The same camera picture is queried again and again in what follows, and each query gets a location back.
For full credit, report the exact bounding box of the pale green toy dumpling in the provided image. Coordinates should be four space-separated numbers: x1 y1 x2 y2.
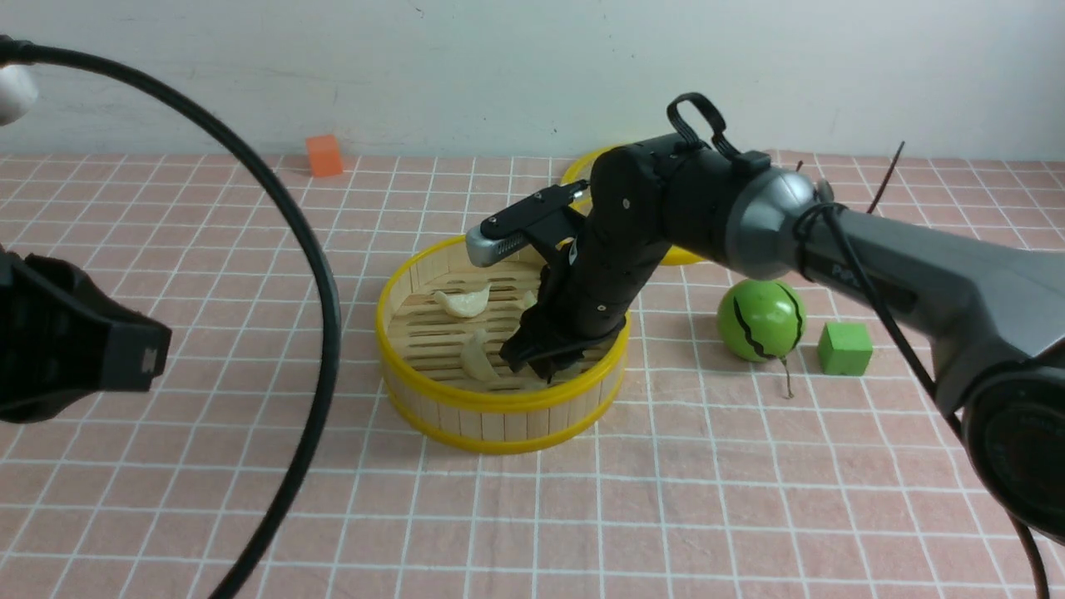
459 329 499 383

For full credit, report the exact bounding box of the woven bamboo steamer lid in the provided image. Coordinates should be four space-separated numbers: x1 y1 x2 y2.
560 146 704 268

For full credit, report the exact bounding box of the green toy watermelon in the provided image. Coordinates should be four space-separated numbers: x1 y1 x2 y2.
716 280 807 399

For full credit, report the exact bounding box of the bamboo steamer tray yellow rim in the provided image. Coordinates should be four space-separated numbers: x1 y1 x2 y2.
375 236 629 454

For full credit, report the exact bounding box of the green foam cube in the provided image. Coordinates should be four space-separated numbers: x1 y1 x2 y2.
817 322 874 378

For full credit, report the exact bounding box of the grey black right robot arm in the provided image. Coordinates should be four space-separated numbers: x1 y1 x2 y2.
465 134 1064 543

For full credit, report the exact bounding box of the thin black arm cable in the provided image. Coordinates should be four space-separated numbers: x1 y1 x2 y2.
794 204 1051 599

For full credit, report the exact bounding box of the orange foam cube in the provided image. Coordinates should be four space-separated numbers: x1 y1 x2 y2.
305 134 345 178

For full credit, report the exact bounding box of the black thick cable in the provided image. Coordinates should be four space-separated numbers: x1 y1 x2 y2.
0 37 344 599

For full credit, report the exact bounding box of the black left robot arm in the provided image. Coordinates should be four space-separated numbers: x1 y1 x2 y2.
1 250 173 424

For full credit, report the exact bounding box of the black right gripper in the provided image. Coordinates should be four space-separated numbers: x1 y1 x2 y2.
498 212 670 384

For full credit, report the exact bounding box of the pink grid tablecloth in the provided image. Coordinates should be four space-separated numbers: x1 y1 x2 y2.
1 155 1035 598

